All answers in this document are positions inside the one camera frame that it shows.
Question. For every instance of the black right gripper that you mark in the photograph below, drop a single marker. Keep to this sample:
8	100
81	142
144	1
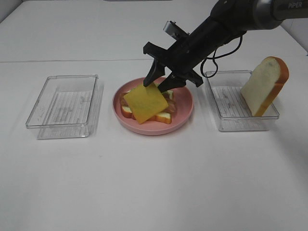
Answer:
180	58

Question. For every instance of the yellow cheese slice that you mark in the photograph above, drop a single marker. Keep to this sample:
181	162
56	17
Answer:
145	102

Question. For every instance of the pink bacon strip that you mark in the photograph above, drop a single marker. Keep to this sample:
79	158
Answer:
126	111

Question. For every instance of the bread slice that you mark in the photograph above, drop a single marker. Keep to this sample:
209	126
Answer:
161	117
264	84

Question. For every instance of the green lettuce leaf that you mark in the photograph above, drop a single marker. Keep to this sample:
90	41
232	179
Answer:
169	94

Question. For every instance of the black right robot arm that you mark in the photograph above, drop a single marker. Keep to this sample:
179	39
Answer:
228	20

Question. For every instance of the pink round plate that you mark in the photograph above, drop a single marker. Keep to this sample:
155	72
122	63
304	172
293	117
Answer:
184	103

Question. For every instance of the clear right plastic tray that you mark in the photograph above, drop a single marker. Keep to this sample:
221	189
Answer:
230	110

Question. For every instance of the clear plastic tray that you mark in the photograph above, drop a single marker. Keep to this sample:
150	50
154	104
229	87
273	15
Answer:
230	110
65	108

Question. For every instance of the clear left plastic tray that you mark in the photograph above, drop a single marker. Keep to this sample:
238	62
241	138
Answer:
65	108

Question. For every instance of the standing bread slice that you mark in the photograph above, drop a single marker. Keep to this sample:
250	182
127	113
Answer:
264	84

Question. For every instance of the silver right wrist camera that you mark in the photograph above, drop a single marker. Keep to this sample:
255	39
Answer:
172	29

